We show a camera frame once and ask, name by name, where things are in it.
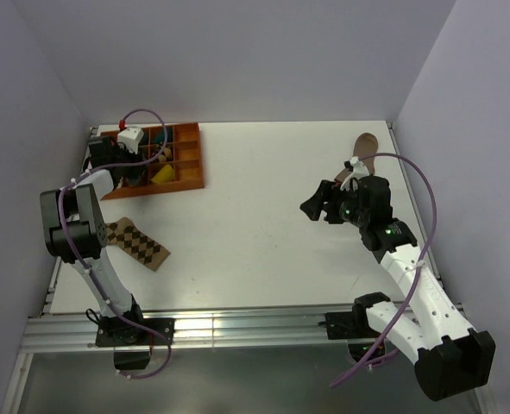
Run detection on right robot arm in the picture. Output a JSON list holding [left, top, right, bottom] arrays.
[[300, 176, 496, 401]]

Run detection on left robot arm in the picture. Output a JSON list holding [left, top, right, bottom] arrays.
[[40, 135, 147, 344]]

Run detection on brown argyle rolled sock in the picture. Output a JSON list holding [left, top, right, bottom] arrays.
[[149, 145, 173, 163]]

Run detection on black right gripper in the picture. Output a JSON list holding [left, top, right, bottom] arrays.
[[299, 179, 369, 228]]

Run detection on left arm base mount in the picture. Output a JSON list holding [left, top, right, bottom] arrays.
[[95, 317, 175, 373]]

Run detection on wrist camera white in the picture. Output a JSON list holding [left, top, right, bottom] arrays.
[[116, 120, 144, 154], [340, 156, 370, 191]]

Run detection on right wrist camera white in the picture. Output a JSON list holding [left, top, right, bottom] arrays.
[[340, 156, 370, 191]]

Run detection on tan argyle sock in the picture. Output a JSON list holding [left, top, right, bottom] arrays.
[[105, 217, 171, 272]]

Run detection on grey sock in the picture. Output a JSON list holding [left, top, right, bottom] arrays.
[[123, 166, 148, 186]]

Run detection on orange compartment tray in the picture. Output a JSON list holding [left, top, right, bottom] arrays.
[[104, 122, 205, 200]]

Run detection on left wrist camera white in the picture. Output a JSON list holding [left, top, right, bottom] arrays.
[[116, 120, 144, 154]]

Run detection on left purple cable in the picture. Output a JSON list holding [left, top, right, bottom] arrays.
[[55, 108, 173, 380]]

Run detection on yellow rolled sock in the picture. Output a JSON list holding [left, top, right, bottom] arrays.
[[150, 165, 175, 185]]

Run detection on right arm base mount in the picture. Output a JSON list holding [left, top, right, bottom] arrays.
[[318, 292, 396, 364]]

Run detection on tan sock maroon striped cuff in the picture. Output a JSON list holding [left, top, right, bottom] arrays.
[[334, 133, 379, 183]]

